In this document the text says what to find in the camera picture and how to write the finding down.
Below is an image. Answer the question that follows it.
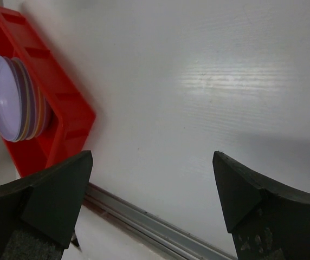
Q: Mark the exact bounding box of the pink plate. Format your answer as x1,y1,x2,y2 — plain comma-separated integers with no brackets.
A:
27,81,42,140

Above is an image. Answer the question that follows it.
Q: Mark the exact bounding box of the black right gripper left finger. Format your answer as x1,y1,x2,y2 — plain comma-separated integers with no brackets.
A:
0,151,93,259

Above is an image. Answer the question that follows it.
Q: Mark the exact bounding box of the aluminium front rail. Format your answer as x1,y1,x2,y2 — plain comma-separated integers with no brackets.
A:
83,183,236,259

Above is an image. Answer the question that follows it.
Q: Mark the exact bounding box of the purple plate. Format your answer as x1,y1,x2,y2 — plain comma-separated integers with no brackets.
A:
39,95,52,135
0,55,22,141

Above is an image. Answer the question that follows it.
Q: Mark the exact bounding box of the red plastic bin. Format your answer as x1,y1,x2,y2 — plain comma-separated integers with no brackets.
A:
0,6,95,177

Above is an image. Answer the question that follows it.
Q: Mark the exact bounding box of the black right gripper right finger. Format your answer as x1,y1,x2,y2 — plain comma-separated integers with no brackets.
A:
212,151,310,259

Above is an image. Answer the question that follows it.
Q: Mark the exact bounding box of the orange plate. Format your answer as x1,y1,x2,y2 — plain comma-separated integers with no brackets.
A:
11,57,37,141
33,83,45,137

